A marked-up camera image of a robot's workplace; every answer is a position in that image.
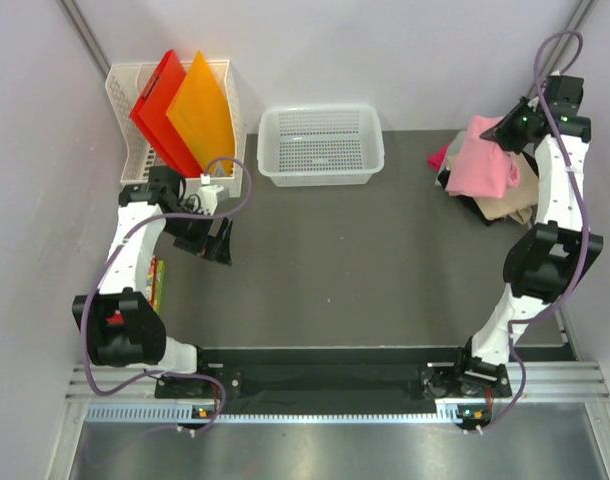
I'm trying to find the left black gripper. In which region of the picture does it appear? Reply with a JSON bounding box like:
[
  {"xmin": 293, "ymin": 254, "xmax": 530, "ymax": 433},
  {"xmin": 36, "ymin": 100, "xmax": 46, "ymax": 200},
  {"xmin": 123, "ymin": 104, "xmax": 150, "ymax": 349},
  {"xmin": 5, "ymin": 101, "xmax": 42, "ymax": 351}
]
[{"xmin": 163, "ymin": 204, "xmax": 232, "ymax": 267}]

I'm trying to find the pink t-shirt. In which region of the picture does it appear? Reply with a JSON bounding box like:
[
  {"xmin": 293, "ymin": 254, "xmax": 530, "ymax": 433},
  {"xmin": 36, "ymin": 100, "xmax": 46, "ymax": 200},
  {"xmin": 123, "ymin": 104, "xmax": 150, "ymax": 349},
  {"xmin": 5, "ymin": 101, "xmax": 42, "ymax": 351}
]
[{"xmin": 445, "ymin": 115, "xmax": 521, "ymax": 199}]

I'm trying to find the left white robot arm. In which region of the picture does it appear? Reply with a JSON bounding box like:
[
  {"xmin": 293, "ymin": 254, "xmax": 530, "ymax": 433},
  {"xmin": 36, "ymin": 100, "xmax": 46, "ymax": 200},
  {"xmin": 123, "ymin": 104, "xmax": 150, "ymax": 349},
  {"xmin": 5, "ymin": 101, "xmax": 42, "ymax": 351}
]
[{"xmin": 72, "ymin": 166, "xmax": 233, "ymax": 397}]

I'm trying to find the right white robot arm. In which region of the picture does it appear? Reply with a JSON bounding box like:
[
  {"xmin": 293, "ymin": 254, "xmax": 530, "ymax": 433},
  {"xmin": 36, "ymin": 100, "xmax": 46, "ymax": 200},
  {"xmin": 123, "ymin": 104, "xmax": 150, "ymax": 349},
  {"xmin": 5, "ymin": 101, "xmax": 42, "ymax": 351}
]
[{"xmin": 451, "ymin": 75, "xmax": 603, "ymax": 396}]

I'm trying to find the grey folded garment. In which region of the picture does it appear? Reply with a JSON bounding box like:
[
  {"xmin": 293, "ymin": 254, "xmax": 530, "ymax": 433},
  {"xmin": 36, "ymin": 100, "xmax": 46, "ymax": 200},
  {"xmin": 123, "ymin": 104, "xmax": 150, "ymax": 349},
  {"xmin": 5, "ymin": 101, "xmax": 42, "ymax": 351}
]
[{"xmin": 435, "ymin": 130, "xmax": 466, "ymax": 189}]

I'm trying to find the magenta folded garment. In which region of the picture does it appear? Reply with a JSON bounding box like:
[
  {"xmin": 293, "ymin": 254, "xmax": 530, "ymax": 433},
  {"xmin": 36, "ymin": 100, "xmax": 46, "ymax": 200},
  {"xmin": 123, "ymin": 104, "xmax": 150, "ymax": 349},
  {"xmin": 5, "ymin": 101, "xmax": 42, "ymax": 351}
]
[{"xmin": 427, "ymin": 143, "xmax": 451, "ymax": 172}]

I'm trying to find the colourful red book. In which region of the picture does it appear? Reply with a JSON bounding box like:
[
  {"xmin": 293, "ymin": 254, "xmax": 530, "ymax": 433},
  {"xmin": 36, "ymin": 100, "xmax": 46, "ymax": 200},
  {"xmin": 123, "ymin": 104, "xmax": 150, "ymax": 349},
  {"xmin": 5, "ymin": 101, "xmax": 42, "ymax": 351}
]
[{"xmin": 145, "ymin": 256, "xmax": 165, "ymax": 313}]

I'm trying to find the beige folded t-shirt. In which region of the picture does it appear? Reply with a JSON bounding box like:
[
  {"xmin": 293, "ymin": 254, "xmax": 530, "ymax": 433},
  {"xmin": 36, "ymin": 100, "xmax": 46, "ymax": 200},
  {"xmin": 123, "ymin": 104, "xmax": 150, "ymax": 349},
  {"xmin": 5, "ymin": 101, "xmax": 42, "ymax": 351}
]
[{"xmin": 445, "ymin": 149, "xmax": 541, "ymax": 226}]

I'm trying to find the white file organizer rack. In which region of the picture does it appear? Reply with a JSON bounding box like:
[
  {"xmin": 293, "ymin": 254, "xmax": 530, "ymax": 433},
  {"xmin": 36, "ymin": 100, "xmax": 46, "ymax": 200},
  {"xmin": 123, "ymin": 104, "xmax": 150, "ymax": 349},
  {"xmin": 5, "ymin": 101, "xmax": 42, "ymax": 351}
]
[{"xmin": 105, "ymin": 60, "xmax": 247, "ymax": 186}]

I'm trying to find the white perforated basket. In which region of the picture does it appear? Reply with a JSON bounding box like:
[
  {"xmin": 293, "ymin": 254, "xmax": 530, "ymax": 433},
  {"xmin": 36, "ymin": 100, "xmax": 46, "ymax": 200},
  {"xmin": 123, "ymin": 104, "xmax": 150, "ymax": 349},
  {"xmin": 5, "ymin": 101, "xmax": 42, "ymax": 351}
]
[{"xmin": 257, "ymin": 104, "xmax": 385, "ymax": 187}]

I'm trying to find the orange plastic folder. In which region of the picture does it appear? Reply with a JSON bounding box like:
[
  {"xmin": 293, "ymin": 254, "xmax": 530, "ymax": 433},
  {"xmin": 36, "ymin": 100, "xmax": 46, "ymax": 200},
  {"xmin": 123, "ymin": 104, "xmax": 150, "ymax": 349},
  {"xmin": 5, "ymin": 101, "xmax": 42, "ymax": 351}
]
[{"xmin": 166, "ymin": 51, "xmax": 235, "ymax": 175}]

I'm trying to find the red plastic folder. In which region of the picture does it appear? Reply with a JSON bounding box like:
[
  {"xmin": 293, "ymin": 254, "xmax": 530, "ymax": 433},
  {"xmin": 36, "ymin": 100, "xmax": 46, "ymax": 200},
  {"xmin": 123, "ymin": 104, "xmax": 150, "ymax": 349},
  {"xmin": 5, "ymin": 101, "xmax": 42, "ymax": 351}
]
[{"xmin": 130, "ymin": 50, "xmax": 203, "ymax": 178}]

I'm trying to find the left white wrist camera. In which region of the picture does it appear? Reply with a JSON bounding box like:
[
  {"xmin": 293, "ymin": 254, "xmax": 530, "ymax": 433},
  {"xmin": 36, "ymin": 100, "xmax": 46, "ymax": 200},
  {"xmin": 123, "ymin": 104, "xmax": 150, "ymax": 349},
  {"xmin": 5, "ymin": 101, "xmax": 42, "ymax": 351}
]
[{"xmin": 196, "ymin": 174, "xmax": 230, "ymax": 215}]

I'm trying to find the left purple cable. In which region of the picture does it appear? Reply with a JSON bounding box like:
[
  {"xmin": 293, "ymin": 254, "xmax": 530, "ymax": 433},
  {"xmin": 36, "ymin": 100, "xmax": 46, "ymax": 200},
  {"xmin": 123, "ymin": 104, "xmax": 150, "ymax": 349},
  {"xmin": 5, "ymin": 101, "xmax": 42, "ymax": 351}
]
[{"xmin": 79, "ymin": 157, "xmax": 254, "ymax": 441}]

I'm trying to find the purple cable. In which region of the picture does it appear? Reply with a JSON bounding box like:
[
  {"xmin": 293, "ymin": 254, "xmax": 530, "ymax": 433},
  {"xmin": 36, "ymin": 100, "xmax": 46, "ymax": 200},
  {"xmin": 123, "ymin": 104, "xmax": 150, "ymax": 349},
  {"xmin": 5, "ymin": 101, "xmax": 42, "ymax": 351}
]
[
  {"xmin": 464, "ymin": 29, "xmax": 594, "ymax": 436},
  {"xmin": 79, "ymin": 157, "xmax": 254, "ymax": 441}
]

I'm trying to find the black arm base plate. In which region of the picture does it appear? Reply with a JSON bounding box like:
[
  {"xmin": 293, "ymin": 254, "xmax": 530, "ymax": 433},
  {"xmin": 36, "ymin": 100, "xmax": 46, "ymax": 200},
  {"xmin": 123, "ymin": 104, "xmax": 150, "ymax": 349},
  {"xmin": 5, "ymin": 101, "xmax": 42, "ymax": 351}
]
[{"xmin": 153, "ymin": 348, "xmax": 514, "ymax": 416}]

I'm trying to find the aluminium frame rail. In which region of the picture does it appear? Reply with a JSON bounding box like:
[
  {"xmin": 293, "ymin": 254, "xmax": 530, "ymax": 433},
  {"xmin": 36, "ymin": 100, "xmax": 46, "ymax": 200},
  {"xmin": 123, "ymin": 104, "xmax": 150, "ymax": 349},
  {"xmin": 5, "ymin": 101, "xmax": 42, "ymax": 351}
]
[{"xmin": 65, "ymin": 364, "xmax": 156, "ymax": 402}]

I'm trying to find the grey slotted cable duct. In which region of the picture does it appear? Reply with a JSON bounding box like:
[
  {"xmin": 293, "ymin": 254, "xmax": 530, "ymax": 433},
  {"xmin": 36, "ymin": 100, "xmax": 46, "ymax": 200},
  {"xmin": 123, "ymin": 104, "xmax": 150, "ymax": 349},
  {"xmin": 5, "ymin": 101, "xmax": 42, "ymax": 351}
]
[{"xmin": 85, "ymin": 403, "xmax": 462, "ymax": 426}]

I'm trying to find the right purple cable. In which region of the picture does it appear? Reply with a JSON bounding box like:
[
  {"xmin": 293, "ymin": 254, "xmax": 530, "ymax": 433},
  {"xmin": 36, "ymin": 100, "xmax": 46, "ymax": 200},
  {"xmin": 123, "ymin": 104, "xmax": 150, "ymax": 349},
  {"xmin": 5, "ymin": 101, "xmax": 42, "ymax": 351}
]
[{"xmin": 464, "ymin": 29, "xmax": 594, "ymax": 436}]

